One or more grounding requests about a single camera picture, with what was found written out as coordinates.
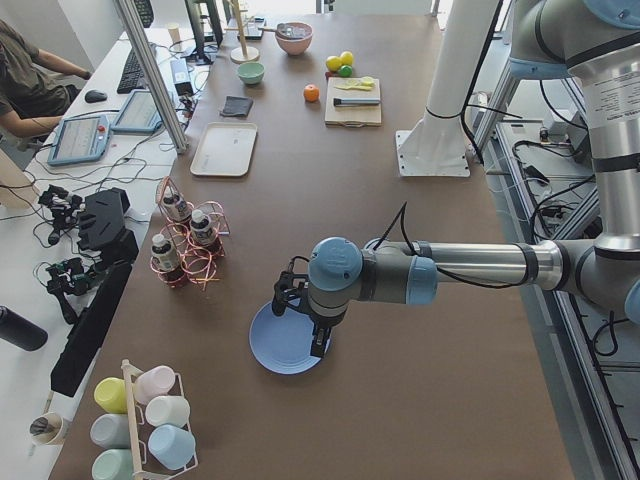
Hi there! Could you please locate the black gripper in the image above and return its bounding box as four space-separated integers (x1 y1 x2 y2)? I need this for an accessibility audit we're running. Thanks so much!
272 270 332 357

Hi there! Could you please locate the orange fruit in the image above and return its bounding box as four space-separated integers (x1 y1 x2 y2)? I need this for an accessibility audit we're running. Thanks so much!
303 84 320 103

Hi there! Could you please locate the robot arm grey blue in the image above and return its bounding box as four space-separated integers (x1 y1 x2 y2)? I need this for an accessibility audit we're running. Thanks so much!
271 1 639 357

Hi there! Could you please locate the blue round plate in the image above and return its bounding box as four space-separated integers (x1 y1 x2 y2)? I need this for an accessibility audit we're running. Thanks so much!
249 302 321 375

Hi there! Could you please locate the dark bottle white cap middle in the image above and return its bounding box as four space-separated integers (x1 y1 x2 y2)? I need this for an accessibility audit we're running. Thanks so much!
190 209 215 247

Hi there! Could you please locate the dark bottle white cap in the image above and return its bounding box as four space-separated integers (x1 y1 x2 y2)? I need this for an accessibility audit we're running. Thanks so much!
162 191 190 222
151 233 184 285
190 209 215 247

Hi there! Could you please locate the dark bottle white cap near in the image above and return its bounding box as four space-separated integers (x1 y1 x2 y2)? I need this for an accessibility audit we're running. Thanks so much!
151 233 184 285

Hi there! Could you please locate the white cup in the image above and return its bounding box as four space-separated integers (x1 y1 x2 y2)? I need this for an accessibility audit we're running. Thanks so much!
145 395 191 428

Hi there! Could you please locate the pink cup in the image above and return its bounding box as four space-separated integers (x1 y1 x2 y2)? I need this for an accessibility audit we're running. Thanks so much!
133 365 176 405

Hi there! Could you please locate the dark bottle white cap far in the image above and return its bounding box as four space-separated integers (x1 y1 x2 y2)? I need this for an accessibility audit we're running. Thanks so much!
162 191 190 222

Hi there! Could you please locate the blue cup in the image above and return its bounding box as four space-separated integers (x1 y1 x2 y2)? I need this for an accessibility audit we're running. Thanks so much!
148 424 196 470

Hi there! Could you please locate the cream rectangular tray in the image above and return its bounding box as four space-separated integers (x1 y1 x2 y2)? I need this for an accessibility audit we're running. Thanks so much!
190 122 258 177

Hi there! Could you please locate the yellow cup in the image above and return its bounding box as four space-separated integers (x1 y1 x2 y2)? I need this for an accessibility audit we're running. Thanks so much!
94 377 127 414

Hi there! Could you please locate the black long bar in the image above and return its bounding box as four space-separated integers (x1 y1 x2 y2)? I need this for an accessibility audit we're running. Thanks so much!
50 262 132 397

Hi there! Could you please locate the grey cup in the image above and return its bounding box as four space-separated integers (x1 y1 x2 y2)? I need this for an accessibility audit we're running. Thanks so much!
90 413 130 449

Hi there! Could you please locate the grey folded cloth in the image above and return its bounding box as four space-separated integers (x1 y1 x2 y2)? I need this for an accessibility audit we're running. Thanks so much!
220 95 254 118

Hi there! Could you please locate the steel cylinder black tip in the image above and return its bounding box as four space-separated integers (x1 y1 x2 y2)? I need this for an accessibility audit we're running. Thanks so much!
332 97 381 108

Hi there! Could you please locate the wooden cutting board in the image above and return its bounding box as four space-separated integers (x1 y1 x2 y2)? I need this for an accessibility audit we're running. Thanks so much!
324 77 382 127

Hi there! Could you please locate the mint green cup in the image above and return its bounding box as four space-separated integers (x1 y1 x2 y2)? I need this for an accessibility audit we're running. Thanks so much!
91 449 133 480

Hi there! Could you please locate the mint green bowl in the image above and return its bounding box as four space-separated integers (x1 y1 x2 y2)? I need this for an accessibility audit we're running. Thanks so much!
237 62 265 86

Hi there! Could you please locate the green lime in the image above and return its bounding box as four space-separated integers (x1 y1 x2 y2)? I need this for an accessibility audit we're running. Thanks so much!
337 65 353 78

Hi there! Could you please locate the yellow lemon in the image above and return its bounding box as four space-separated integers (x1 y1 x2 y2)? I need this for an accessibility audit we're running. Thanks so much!
325 56 343 72
338 51 354 69

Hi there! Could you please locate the blue teach pendant right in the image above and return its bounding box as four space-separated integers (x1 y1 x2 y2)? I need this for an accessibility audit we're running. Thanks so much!
111 90 162 135

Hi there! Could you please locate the blue teach pendant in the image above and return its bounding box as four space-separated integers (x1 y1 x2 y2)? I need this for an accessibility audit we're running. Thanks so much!
111 90 162 135
47 115 110 166

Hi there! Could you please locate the wooden stand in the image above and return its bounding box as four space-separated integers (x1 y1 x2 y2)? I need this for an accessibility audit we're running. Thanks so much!
225 0 260 65

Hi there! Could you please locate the pink bowl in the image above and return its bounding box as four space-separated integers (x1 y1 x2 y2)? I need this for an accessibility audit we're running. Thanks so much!
275 22 313 56

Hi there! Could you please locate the paper cup with utensils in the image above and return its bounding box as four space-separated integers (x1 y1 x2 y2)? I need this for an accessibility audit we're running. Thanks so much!
29 412 69 446

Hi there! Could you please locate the black monitor stand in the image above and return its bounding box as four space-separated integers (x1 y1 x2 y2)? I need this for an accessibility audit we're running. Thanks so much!
182 0 223 66

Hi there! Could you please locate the black water bottle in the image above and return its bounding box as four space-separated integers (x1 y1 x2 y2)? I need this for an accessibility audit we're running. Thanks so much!
0 306 48 351

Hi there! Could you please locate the blue teach pendant left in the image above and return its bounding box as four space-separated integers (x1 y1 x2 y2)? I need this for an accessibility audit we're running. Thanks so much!
47 115 110 166

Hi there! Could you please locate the black keyboard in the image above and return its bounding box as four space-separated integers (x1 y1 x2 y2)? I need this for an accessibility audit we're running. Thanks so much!
116 50 144 94

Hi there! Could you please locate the black computer mouse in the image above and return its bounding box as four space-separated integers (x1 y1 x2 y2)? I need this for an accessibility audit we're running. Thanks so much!
84 89 108 104

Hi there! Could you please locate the seated person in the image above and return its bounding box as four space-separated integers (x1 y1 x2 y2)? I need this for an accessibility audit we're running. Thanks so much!
1 22 92 138

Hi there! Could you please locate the copper wire bottle rack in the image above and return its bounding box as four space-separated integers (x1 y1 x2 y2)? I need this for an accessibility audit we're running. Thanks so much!
149 176 230 290

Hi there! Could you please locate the white wire cup rack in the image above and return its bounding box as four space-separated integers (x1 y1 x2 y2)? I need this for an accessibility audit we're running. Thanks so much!
121 359 199 479

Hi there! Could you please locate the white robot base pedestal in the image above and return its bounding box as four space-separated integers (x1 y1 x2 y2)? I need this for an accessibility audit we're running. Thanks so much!
396 0 502 178

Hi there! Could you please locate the aluminium frame post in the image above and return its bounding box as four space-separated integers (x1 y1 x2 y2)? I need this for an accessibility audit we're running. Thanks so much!
114 0 188 154

